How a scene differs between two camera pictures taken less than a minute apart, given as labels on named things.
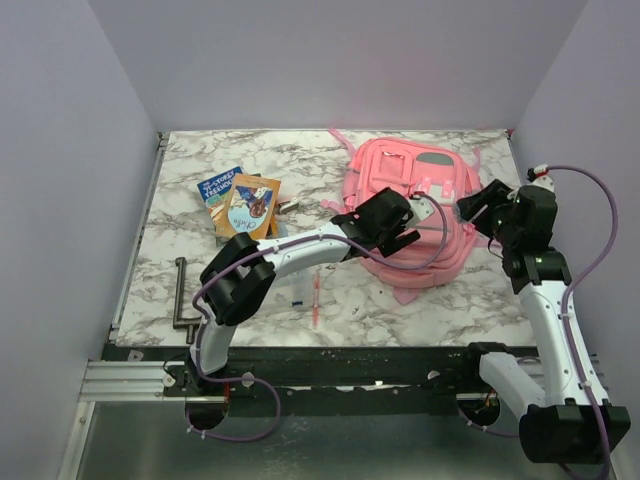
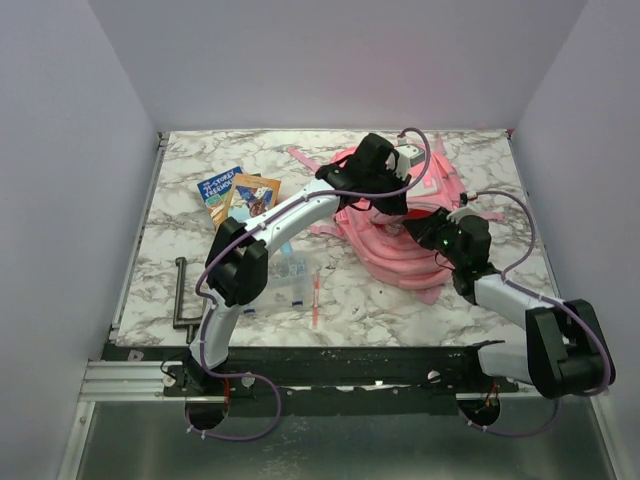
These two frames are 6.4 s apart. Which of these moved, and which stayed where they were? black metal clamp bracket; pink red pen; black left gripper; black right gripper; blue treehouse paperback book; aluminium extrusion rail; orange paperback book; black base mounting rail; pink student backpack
Moved: black left gripper; pink student backpack; black right gripper
Stayed: orange paperback book; black metal clamp bracket; black base mounting rail; blue treehouse paperback book; aluminium extrusion rail; pink red pen
